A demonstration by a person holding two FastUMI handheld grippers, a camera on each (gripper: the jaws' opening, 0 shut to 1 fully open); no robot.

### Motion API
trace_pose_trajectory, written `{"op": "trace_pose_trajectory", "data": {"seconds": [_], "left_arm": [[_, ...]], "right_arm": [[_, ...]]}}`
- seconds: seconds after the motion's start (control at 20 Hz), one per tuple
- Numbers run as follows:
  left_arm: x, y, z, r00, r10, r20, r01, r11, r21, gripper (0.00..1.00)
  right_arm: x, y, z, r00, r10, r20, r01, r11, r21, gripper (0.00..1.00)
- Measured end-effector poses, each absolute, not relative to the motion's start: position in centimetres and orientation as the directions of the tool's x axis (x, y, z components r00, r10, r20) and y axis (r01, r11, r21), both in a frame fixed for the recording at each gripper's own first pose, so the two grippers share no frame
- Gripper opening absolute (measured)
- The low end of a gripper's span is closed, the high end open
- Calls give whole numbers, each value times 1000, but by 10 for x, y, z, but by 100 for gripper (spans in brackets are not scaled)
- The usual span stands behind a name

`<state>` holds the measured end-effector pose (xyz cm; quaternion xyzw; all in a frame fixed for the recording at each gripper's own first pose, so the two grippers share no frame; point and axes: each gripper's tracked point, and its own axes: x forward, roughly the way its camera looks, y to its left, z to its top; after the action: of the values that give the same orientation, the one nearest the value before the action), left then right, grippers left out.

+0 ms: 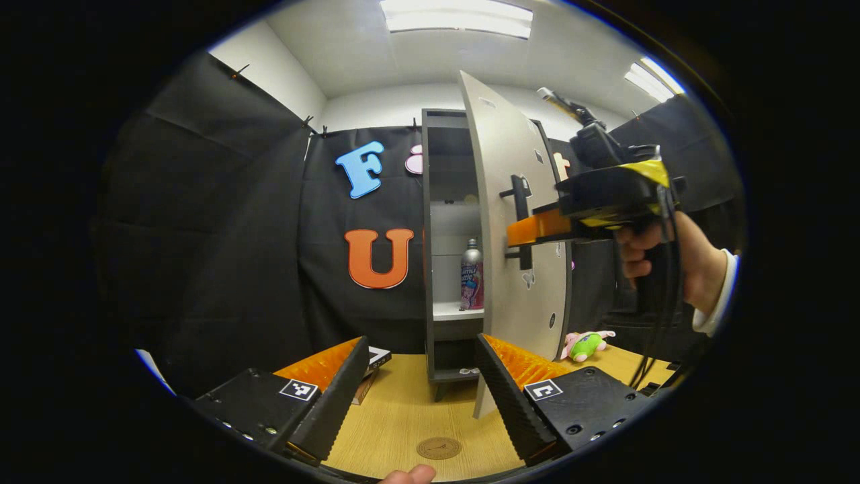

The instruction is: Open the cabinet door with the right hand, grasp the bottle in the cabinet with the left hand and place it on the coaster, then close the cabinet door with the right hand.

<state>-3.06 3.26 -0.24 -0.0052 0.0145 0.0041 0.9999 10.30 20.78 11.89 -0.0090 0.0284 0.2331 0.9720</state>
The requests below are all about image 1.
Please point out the brown cover book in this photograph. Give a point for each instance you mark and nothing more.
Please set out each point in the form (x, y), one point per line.
(365, 390)

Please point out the grey cabinet door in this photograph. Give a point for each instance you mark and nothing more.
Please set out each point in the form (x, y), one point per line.
(494, 302)

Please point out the dark grey cabinet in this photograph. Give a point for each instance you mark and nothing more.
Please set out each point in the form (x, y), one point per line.
(430, 269)

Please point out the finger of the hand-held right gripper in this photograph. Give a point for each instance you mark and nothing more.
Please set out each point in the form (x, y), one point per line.
(537, 227)

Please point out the black backdrop cloth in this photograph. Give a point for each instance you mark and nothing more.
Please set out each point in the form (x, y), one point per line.
(235, 269)

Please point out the small ceiling light panel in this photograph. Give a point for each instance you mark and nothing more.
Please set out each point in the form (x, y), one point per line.
(653, 79)

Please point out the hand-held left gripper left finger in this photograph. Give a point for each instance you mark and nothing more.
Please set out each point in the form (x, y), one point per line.
(336, 403)

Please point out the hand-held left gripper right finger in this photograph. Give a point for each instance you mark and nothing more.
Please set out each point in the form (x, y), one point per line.
(507, 403)

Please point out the silver bottle with pink label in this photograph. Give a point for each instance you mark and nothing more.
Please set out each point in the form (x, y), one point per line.
(471, 275)

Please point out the green and pink plush toy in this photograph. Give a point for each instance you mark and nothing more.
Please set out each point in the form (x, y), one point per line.
(586, 346)

